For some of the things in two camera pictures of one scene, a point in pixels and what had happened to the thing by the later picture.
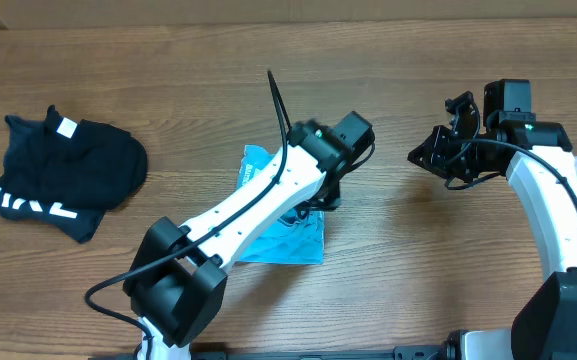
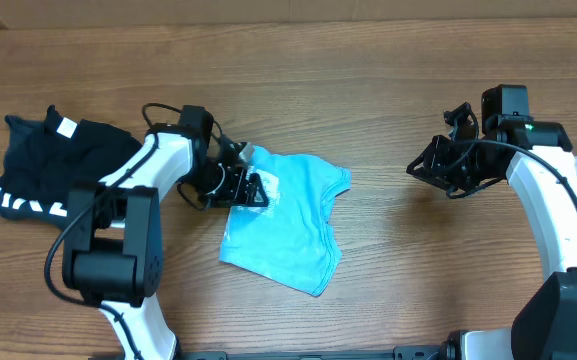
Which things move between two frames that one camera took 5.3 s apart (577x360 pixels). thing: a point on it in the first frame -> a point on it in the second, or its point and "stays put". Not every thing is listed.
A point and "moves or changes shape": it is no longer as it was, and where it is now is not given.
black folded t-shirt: [67, 173] stays put
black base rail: [444, 351] stays put
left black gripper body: [326, 202] -> [220, 186]
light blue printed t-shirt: [298, 238] moves or changes shape
